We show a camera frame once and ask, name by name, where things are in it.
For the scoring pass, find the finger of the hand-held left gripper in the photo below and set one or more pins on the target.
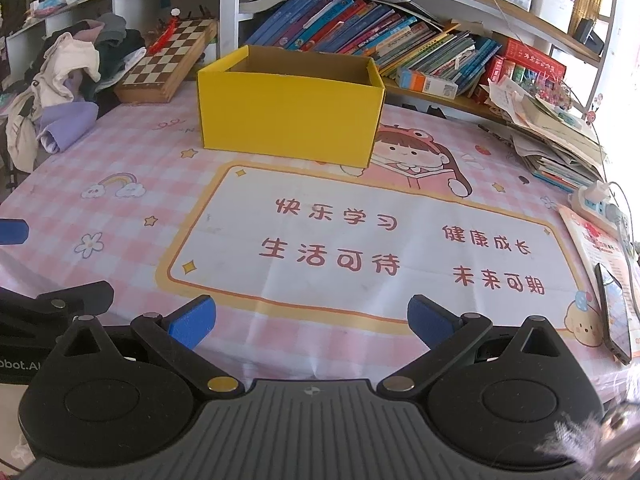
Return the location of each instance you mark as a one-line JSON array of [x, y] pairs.
[[60, 300], [12, 232]]

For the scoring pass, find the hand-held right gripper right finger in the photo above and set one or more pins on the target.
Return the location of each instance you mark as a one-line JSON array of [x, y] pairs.
[[430, 320]]

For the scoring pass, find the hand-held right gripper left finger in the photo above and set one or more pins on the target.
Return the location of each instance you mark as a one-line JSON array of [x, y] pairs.
[[192, 322]]

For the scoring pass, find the yellow cardboard box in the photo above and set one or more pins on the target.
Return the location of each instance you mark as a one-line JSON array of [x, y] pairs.
[[285, 110]]

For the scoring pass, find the pile of clothes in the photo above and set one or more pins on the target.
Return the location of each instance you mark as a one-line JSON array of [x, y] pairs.
[[65, 85]]

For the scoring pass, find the pink printed desk mat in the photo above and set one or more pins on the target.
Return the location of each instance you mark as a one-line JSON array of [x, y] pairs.
[[325, 187]]

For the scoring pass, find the pink printed leaflet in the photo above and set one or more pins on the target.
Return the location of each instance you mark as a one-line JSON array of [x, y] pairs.
[[590, 237]]

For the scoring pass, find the black smartphone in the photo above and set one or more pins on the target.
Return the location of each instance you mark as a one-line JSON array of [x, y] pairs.
[[614, 315]]

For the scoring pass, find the white power strip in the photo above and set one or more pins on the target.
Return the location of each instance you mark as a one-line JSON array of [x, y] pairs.
[[595, 207]]

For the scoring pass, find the white charger plug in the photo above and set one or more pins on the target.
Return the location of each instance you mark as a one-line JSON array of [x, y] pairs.
[[601, 191]]

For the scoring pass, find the stack of papers and booklets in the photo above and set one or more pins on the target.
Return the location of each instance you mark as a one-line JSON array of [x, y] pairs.
[[555, 140]]

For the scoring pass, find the wooden folding chessboard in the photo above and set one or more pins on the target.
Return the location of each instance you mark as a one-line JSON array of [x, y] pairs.
[[165, 67]]

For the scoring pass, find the white and orange carton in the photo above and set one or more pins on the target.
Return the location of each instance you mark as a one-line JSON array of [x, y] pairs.
[[430, 84]]

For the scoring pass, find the red plastic toy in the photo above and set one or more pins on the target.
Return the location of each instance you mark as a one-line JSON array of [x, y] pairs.
[[162, 37]]

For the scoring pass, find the stack of red boxes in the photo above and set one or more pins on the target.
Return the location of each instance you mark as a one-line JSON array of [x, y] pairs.
[[530, 65]]

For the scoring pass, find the row of colourful books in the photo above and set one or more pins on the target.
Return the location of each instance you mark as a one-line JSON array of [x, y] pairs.
[[360, 25]]

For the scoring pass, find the small black device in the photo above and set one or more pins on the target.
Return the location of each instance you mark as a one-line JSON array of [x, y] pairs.
[[589, 35]]

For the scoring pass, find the white storage bin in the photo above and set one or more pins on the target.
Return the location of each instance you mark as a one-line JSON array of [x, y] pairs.
[[550, 7]]

